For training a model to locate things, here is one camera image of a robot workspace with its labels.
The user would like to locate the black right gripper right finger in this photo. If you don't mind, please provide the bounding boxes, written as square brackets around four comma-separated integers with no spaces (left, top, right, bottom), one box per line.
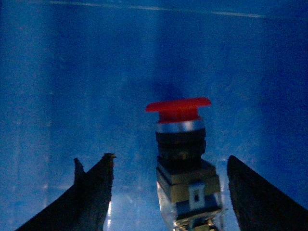
[227,155,308,231]

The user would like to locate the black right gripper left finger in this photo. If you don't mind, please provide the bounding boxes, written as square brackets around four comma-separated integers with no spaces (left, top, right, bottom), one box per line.
[18,153,116,231]

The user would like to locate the red mushroom push button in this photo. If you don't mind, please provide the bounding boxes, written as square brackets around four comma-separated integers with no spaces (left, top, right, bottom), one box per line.
[145,97,224,231]

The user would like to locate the blue middle plastic bin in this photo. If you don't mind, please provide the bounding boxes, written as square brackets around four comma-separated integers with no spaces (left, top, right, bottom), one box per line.
[0,0,308,231]

